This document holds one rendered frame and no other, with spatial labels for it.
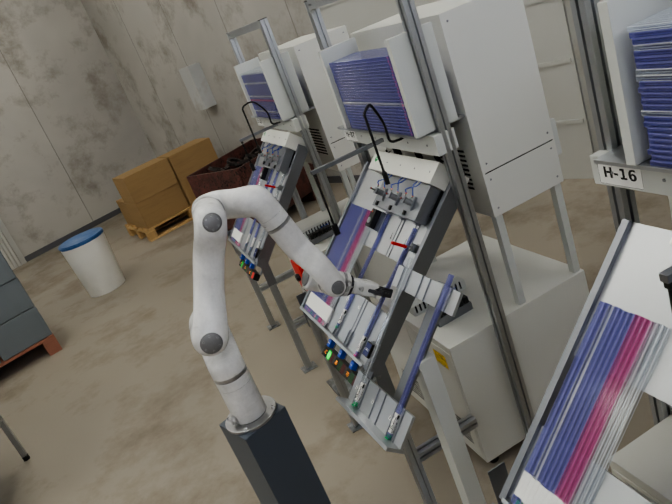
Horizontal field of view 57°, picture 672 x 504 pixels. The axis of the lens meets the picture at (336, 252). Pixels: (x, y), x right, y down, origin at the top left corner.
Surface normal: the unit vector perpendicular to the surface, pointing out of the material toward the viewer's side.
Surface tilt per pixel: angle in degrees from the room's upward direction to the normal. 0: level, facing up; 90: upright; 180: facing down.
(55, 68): 90
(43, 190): 90
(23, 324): 90
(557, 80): 90
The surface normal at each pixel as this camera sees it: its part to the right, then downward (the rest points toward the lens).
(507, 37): 0.37, 0.23
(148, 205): 0.61, 0.09
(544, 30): -0.69, 0.49
